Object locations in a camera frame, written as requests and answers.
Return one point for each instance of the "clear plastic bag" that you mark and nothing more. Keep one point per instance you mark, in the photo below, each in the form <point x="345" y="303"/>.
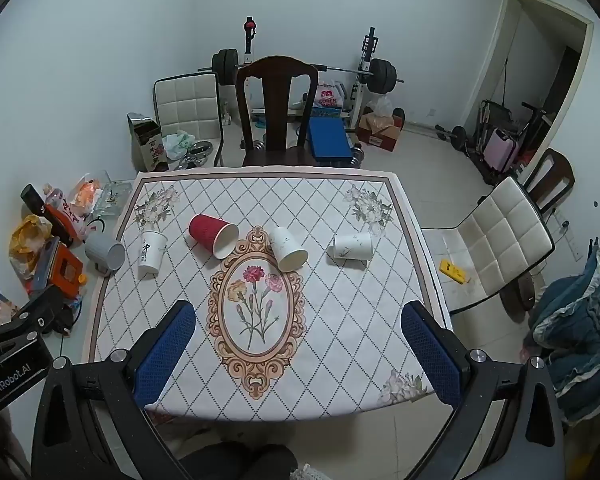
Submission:
<point x="380" y="105"/>

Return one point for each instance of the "black folding cart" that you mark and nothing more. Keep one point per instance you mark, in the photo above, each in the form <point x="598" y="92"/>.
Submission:
<point x="490" y="115"/>

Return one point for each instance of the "white padded chair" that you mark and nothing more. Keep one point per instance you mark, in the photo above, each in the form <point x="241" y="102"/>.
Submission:
<point x="185" y="102"/>
<point x="505" y="240"/>

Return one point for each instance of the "person's left forearm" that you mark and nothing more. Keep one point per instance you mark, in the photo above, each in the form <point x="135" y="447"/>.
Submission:
<point x="2" y="442"/>

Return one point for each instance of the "yellow plastic bag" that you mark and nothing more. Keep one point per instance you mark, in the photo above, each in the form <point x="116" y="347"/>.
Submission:
<point x="27" y="240"/>

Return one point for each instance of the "person's white shoe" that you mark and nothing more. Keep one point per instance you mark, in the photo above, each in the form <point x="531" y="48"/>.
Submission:
<point x="312" y="473"/>

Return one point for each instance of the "white weight bench rack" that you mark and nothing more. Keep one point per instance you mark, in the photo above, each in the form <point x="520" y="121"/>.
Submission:
<point x="362" y="85"/>

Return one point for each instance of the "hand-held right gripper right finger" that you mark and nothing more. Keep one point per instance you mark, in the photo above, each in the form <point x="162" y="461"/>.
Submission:
<point x="430" y="352"/>

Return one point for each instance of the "white paper cup black print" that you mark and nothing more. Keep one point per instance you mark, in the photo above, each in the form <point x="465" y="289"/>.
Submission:
<point x="151" y="259"/>

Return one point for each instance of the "white paper cup branch print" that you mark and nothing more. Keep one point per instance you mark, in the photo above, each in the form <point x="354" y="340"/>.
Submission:
<point x="350" y="247"/>

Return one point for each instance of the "red print plastic bag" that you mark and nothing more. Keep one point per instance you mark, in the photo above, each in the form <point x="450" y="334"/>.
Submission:
<point x="328" y="96"/>

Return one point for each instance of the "red paper cup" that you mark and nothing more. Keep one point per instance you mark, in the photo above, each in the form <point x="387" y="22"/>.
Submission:
<point x="205" y="230"/>

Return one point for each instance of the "black bottle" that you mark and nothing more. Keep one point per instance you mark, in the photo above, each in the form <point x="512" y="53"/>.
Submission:
<point x="32" y="197"/>

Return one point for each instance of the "orange box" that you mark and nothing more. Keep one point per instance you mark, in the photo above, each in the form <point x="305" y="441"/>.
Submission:
<point x="62" y="272"/>

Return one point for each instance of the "brown silver gift box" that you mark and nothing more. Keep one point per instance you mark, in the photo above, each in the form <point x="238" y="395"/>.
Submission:
<point x="147" y="147"/>

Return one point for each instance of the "red carton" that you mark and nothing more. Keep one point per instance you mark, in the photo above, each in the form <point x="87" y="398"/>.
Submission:
<point x="62" y="222"/>

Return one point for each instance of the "yellow small packet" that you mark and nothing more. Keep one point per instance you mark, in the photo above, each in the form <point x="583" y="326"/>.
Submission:
<point x="452" y="271"/>

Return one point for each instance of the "dark wooden chair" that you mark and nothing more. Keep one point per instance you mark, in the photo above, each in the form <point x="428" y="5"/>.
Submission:
<point x="275" y="110"/>
<point x="562" y="172"/>

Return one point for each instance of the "white door frame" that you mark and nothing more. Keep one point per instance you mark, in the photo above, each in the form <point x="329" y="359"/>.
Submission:
<point x="500" y="35"/>

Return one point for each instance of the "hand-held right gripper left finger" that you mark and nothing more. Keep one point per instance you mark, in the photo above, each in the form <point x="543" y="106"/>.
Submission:
<point x="166" y="352"/>

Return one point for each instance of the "floral diamond-pattern tablecloth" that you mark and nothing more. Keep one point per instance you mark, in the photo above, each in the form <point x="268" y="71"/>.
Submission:
<point x="340" y="310"/>

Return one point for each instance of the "white speckled paper cup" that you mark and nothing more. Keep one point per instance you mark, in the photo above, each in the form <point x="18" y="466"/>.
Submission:
<point x="282" y="245"/>

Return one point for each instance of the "orange snack bag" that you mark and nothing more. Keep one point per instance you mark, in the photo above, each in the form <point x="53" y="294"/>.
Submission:
<point x="86" y="194"/>

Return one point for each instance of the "black dumbbell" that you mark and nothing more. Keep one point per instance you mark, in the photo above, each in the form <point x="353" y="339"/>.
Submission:
<point x="457" y="136"/>

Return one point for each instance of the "green white plastic bag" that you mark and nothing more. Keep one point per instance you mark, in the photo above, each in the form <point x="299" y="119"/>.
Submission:
<point x="179" y="144"/>

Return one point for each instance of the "glass ashtray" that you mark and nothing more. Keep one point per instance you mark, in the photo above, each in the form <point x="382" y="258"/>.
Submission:
<point x="114" y="195"/>

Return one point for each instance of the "pink suitcase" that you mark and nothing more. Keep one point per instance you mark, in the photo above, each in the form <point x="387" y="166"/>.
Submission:
<point x="502" y="150"/>

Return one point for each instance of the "blue ruffled cloth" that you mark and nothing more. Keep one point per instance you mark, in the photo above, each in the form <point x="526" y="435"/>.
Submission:
<point x="580" y="320"/>

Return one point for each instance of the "black barbell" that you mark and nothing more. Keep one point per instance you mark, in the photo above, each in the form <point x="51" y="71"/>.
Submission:
<point x="382" y="76"/>

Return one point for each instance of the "grey ceramic mug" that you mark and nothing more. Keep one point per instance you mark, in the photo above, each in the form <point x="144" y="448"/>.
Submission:
<point x="100" y="250"/>

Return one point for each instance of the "blue bench pad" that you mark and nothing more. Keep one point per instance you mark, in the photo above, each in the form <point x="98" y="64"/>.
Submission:
<point x="330" y="137"/>

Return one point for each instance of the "stacked metal plates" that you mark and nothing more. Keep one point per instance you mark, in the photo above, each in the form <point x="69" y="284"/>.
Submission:
<point x="200" y="151"/>

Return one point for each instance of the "brown cardboard box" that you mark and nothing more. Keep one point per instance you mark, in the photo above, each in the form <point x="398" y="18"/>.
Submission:
<point x="380" y="132"/>

